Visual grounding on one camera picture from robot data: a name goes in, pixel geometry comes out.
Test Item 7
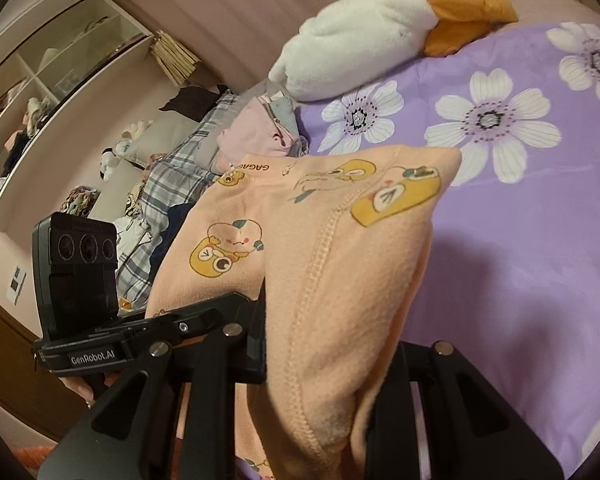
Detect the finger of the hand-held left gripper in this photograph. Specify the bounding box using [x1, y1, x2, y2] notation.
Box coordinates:
[147, 291, 255, 326]

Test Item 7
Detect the cream pillow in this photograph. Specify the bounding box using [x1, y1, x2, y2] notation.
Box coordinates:
[122, 116, 201, 163]

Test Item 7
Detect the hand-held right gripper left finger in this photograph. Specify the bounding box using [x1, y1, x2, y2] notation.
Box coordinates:
[40, 282, 270, 480]

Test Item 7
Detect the stacked clothes pile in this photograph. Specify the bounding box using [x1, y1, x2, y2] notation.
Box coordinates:
[0, 77, 56, 201]

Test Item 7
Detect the pink folded garment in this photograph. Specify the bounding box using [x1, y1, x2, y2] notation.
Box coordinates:
[217, 94, 301, 166]

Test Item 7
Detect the purple floral bedsheet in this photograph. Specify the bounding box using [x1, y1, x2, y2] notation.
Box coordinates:
[232, 20, 600, 480]

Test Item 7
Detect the dark navy cloth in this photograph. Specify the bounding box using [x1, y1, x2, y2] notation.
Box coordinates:
[166, 201, 203, 243]

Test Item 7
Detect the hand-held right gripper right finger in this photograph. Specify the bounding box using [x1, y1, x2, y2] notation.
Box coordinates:
[365, 340, 563, 480]

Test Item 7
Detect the dark brown cloth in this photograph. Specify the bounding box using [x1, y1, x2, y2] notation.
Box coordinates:
[159, 85, 228, 122]

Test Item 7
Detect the yellow striped curtain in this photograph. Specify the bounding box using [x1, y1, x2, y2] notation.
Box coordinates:
[149, 30, 203, 86]

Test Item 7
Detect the white printed shirt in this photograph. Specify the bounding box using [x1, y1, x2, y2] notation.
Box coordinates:
[111, 215, 153, 273]

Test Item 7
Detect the brown wooden door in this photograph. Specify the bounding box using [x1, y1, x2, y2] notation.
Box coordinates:
[0, 287, 88, 443]

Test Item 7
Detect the floral printed cushion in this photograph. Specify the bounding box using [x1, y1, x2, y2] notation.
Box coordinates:
[60, 185, 101, 221]

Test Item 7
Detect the white shelf cabinet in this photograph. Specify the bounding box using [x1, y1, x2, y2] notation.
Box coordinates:
[0, 0, 156, 231]

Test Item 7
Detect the pink mattress cover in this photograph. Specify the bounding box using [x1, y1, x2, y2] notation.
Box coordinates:
[460, 0, 600, 36]

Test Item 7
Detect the white wall switch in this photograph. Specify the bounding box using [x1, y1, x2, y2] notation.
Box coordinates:
[7, 267, 27, 305]

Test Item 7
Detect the small white plush toy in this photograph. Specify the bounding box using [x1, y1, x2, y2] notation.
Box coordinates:
[115, 120, 153, 153]
[100, 147, 127, 182]

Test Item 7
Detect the orange duck print top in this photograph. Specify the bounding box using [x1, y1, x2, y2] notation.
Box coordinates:
[145, 145, 463, 480]

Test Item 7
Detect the orange fluffy mat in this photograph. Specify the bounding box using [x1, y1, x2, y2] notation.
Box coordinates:
[15, 444, 56, 466]

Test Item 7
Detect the person's left hand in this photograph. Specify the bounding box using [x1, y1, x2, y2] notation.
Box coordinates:
[62, 374, 123, 406]

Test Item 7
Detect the grey folded garment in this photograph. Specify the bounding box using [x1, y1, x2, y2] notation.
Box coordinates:
[267, 95, 310, 157]

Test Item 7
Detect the white goose plush toy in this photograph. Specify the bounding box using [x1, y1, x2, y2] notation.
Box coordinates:
[267, 0, 520, 102]

